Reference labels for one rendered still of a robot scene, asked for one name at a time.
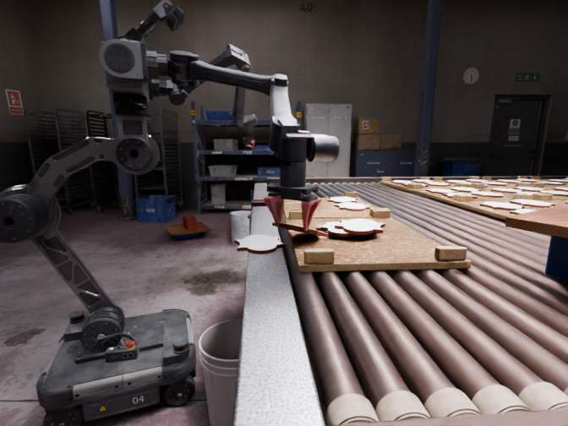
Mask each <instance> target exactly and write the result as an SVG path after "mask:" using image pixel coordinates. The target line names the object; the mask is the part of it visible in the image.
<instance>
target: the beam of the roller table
mask: <svg viewBox="0 0 568 426"><path fill-rule="evenodd" d="M266 186H267V183H255V184H254V199H264V197H266V196H268V193H269V192H267V191H266ZM273 221H274V219H273V216H272V214H271V213H270V211H269V209H268V207H267V206H253V209H252V219H251V228H250V235H258V234H259V235H267V236H270V237H279V240H278V241H279V242H281V239H280V235H279V232H278V228H277V227H274V226H272V222H273ZM232 426H325V420H324V417H323V413H322V410H321V406H320V399H319V396H318V392H317V389H316V385H315V382H314V375H313V371H312V368H311V364H310V361H309V355H308V350H307V347H306V343H305V340H304V336H303V330H302V326H301V322H300V319H299V315H298V309H297V305H296V302H295V297H294V294H293V290H292V284H291V281H290V277H289V274H288V269H287V263H286V260H285V256H284V253H283V249H282V248H277V249H276V251H275V252H273V253H269V254H252V253H250V252H248V264H247V274H246V283H245V292H244V301H243V319H242V328H241V337H240V347H239V356H238V373H237V383H236V392H235V402H234V411H233V420H232Z"/></svg>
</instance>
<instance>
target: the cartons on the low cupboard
mask: <svg viewBox="0 0 568 426"><path fill-rule="evenodd" d="M354 148H355V150H399V149H400V148H401V134H380V118H369V117H359V118H358V119H356V138H355V143H354Z"/></svg>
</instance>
